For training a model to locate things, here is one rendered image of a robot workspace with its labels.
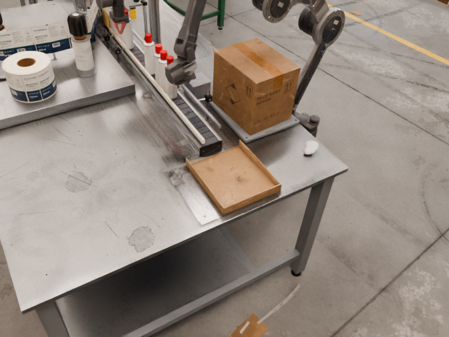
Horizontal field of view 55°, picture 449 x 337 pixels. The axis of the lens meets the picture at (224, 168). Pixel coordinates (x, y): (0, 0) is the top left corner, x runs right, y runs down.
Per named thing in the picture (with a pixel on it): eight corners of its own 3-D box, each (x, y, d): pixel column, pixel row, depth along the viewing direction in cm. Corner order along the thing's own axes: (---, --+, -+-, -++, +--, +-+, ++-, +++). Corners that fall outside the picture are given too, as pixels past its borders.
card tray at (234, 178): (186, 165, 178) (186, 158, 175) (239, 146, 188) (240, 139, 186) (223, 215, 160) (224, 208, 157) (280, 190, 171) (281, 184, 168)
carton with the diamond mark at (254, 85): (212, 101, 208) (214, 50, 189) (251, 87, 218) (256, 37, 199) (250, 136, 191) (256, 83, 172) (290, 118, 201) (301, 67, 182)
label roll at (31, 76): (5, 86, 202) (-5, 58, 192) (47, 73, 212) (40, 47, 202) (20, 107, 191) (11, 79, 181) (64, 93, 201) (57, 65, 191)
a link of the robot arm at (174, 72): (193, 46, 167) (180, 41, 173) (169, 59, 163) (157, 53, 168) (200, 73, 175) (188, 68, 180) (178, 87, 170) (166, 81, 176)
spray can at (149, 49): (143, 71, 218) (140, 33, 204) (154, 69, 220) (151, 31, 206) (148, 76, 215) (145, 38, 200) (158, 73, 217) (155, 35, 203)
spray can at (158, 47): (154, 82, 211) (151, 43, 197) (164, 79, 213) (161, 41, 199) (158, 87, 208) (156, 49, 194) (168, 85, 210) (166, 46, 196)
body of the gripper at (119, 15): (117, 23, 208) (115, 9, 203) (109, 15, 214) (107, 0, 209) (129, 21, 211) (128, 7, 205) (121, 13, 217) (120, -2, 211)
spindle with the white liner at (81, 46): (75, 69, 215) (62, 11, 195) (92, 65, 219) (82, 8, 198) (80, 79, 210) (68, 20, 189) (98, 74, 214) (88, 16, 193)
